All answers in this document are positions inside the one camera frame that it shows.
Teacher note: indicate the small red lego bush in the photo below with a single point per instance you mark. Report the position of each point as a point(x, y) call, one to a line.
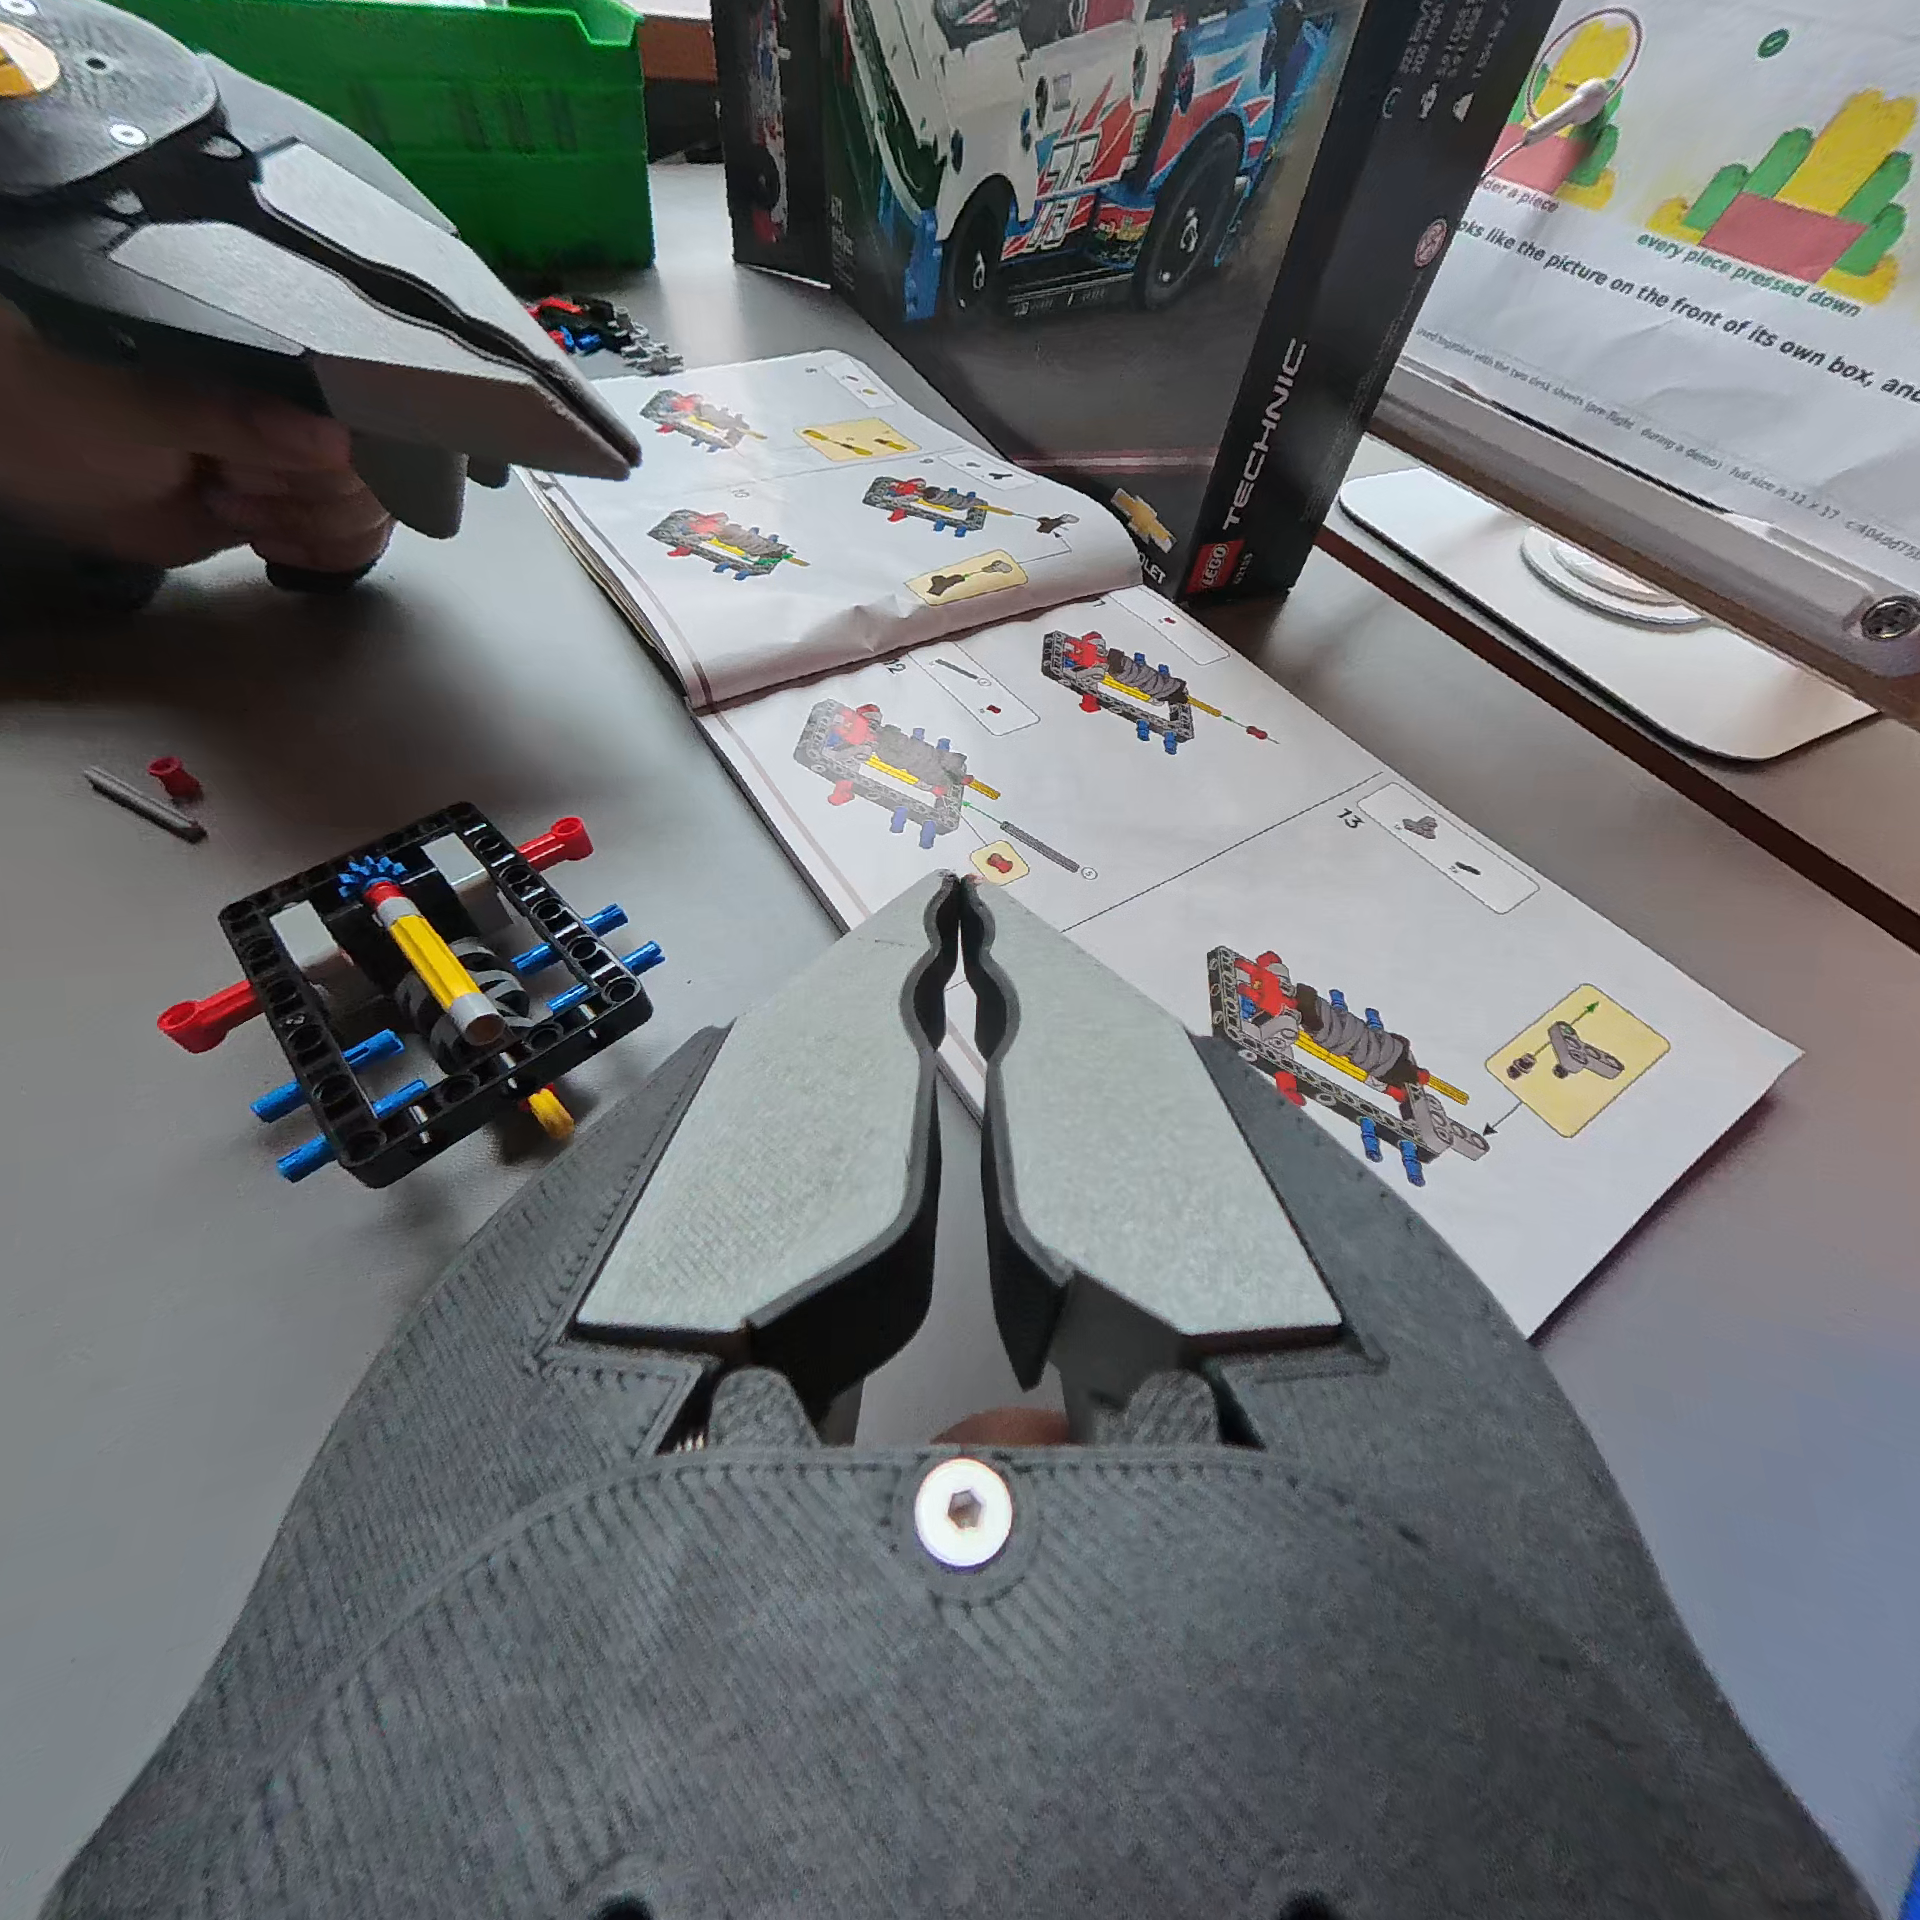
point(177, 777)

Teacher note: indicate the green plastic bin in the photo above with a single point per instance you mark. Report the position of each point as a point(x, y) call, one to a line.
point(451, 120)

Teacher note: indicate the silver computer monitor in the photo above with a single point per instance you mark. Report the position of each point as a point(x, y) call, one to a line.
point(1694, 300)

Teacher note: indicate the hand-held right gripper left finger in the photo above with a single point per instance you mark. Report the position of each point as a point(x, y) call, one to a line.
point(781, 1185)

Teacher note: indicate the black frame lego assembly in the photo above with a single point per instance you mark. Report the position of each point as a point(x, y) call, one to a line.
point(434, 960)

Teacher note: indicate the pile of loose lego pieces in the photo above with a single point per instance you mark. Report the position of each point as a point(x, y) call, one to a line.
point(593, 323)

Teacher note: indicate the person's left hand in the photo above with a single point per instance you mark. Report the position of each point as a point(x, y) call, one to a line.
point(181, 464)

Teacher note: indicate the lego instruction booklet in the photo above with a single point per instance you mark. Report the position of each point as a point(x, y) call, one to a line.
point(1200, 781)

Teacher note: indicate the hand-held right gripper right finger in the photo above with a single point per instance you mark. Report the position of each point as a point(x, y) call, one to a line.
point(1140, 1185)

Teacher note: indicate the grey lego axle rod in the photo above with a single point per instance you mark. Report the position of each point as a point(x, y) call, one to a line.
point(143, 804)

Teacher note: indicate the black lego set box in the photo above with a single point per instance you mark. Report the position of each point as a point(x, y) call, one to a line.
point(1124, 375)

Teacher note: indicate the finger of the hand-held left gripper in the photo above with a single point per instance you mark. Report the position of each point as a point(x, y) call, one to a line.
point(390, 241)
point(390, 360)

